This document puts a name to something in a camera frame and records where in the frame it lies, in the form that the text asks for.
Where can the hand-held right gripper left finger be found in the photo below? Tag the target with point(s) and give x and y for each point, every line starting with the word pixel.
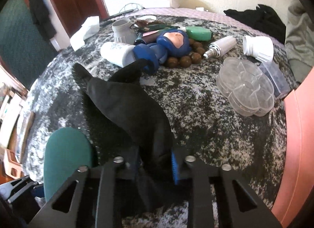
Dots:
pixel 130 167

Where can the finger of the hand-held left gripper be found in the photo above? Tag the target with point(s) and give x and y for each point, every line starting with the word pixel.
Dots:
pixel 17 187

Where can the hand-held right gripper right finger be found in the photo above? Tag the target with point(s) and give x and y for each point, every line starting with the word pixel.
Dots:
pixel 174 167

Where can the black cloth glove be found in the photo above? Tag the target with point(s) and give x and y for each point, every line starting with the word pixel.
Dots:
pixel 127 110

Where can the pink plastic basket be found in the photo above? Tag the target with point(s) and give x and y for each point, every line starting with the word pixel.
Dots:
pixel 12 165

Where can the grey mottled blanket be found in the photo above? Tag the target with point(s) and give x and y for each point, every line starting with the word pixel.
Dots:
pixel 196 125

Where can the teal green plastic case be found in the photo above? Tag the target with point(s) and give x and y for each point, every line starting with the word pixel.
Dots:
pixel 67 159

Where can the stack of papers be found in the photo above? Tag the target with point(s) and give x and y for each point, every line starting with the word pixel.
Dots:
pixel 14 115

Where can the clear compartment organizer box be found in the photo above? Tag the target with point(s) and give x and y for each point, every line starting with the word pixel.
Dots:
pixel 245 86

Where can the white plastic bottle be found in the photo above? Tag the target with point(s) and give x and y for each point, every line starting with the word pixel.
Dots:
pixel 116 52

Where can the blue doll figure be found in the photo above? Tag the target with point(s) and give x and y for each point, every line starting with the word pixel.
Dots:
pixel 171 42

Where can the pink plastic bin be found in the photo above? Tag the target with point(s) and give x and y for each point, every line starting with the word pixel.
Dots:
pixel 298 144

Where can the white light bulb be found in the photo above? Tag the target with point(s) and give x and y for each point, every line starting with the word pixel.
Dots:
pixel 220 45

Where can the pink tube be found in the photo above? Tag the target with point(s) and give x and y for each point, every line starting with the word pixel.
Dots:
pixel 153 37

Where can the small grey transparent box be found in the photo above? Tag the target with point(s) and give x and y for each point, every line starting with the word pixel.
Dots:
pixel 276 78

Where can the green soap box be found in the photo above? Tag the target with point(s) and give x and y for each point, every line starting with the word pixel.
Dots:
pixel 198 33

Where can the grey plastic jar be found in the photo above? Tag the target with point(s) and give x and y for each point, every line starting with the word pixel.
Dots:
pixel 122 30

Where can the dark green pouch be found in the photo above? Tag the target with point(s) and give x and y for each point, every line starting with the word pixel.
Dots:
pixel 157 26

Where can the white ribbed plastic cup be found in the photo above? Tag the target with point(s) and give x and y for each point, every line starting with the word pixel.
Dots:
pixel 260 46

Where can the white round lid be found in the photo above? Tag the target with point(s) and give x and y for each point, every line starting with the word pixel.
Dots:
pixel 146 17

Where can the white cardboard box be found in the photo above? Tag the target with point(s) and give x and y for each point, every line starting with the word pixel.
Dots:
pixel 179 1

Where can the black clothing pile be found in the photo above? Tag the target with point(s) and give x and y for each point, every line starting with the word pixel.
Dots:
pixel 260 19

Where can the black hanging garment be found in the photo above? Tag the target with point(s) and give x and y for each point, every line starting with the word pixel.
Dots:
pixel 40 14

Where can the grey green garment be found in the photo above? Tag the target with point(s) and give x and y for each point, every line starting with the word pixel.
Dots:
pixel 300 39

